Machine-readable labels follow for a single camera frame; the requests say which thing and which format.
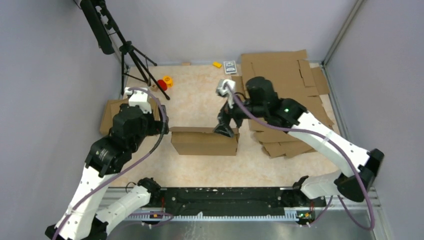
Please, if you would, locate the black camera tripod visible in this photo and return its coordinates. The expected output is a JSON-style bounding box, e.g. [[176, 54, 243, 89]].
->
[[74, 0, 171, 100]]

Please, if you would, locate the yellow rectangular block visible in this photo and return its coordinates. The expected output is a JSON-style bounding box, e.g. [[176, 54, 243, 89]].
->
[[212, 61, 222, 69]]

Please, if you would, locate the yellow round toy block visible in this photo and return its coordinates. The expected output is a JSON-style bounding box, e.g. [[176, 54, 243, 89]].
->
[[162, 75, 174, 88]]

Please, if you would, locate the stack of flat cardboard blanks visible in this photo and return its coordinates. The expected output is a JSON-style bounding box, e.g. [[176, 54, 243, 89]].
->
[[241, 49, 334, 158]]

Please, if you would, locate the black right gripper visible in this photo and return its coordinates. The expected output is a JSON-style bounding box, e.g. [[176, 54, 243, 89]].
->
[[212, 90, 266, 139]]

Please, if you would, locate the small printed card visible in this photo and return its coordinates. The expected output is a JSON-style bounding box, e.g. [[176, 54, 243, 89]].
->
[[222, 60, 238, 75]]

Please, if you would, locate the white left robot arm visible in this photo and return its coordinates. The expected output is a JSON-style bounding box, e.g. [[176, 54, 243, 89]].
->
[[45, 103, 169, 240]]

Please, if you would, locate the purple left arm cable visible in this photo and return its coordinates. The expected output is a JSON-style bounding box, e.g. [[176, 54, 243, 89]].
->
[[51, 86, 168, 240]]

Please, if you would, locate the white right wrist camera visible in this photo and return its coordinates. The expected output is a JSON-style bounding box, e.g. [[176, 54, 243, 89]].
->
[[215, 79, 236, 109]]

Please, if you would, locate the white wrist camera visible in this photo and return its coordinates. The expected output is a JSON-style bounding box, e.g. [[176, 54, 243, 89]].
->
[[215, 79, 236, 109], [124, 87, 152, 114]]

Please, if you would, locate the large cardboard box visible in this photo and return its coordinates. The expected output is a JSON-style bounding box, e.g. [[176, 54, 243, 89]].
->
[[169, 126, 240, 156]]

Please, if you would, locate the folded cardboard box at left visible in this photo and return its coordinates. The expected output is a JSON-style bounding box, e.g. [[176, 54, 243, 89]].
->
[[99, 98, 160, 136]]

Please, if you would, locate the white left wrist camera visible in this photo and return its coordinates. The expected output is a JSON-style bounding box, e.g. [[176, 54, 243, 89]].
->
[[124, 87, 152, 114]]

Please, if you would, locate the small wooden letter cube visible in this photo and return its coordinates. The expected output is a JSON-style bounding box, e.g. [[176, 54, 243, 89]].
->
[[149, 84, 159, 92]]

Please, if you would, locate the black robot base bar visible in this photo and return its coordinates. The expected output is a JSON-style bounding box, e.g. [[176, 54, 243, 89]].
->
[[145, 187, 327, 217]]

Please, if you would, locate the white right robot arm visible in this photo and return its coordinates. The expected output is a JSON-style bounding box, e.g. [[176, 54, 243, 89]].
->
[[213, 76, 384, 206]]

